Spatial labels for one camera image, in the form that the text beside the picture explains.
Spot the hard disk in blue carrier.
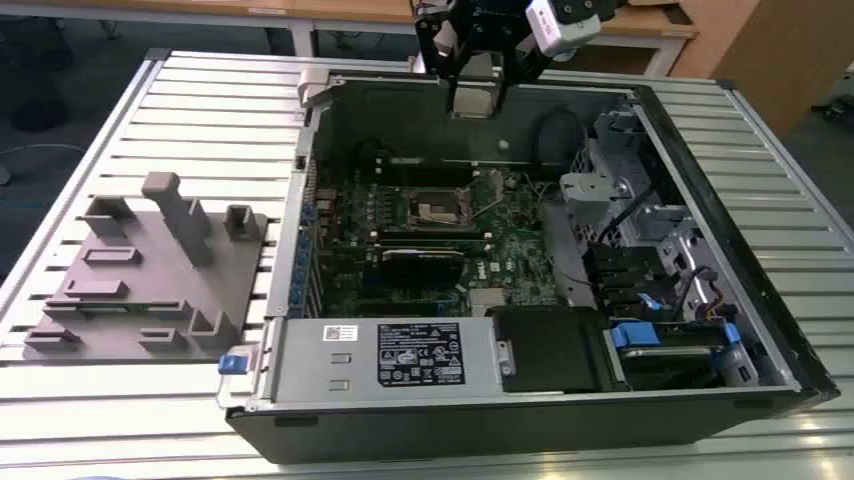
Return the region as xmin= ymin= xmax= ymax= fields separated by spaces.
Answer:
xmin=604 ymin=319 xmax=742 ymax=391

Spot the silver chipset heatsink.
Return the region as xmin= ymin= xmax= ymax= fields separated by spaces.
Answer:
xmin=469 ymin=288 xmax=509 ymax=316

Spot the green motherboard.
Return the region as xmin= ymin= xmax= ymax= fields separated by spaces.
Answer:
xmin=313 ymin=167 xmax=576 ymax=319

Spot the grey case latch handle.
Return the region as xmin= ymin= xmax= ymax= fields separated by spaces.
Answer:
xmin=297 ymin=69 xmax=333 ymax=109

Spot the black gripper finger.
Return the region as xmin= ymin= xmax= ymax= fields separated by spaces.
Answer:
xmin=413 ymin=18 xmax=465 ymax=120
xmin=493 ymin=28 xmax=557 ymax=120

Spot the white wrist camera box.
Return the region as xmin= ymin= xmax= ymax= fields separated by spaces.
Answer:
xmin=524 ymin=0 xmax=604 ymax=57

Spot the black RAM slot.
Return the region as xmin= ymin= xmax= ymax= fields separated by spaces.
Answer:
xmin=381 ymin=229 xmax=485 ymax=239
xmin=378 ymin=241 xmax=488 ymax=251

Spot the CPU socket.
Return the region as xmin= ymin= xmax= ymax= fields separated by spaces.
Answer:
xmin=405 ymin=185 xmax=484 ymax=234

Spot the silver-topped CPU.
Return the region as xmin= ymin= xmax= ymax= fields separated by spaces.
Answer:
xmin=452 ymin=89 xmax=501 ymax=120

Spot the black fan shroud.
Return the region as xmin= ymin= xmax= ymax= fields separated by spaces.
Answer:
xmin=485 ymin=305 xmax=633 ymax=394

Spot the silver metal disk bay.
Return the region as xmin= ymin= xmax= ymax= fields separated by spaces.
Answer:
xmin=630 ymin=203 xmax=742 ymax=324

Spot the black plastic disk bay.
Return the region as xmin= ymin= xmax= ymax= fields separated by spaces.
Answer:
xmin=581 ymin=244 xmax=673 ymax=321

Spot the coloured wire bundle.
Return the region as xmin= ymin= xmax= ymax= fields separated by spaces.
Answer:
xmin=693 ymin=292 xmax=730 ymax=321

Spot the grey parts rack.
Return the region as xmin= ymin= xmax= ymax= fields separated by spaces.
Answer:
xmin=23 ymin=171 xmax=270 ymax=362

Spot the wooden desk white frame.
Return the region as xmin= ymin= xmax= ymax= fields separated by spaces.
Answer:
xmin=0 ymin=0 xmax=315 ymax=59
xmin=293 ymin=0 xmax=701 ymax=77

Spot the silver power supply unit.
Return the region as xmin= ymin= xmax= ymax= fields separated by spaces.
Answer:
xmin=257 ymin=315 xmax=520 ymax=409

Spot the green RAM stick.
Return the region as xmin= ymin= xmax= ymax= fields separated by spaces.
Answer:
xmin=79 ymin=302 xmax=154 ymax=314

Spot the wooden cabinet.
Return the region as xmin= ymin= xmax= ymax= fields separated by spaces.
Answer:
xmin=670 ymin=0 xmax=854 ymax=139

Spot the black graphics card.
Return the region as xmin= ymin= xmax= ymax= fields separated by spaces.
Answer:
xmin=381 ymin=247 xmax=468 ymax=289

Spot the black PC case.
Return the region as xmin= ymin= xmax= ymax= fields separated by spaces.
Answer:
xmin=223 ymin=69 xmax=841 ymax=465

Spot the perforated metal drive cage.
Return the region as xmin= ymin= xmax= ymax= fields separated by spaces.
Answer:
xmin=558 ymin=107 xmax=660 ymax=251

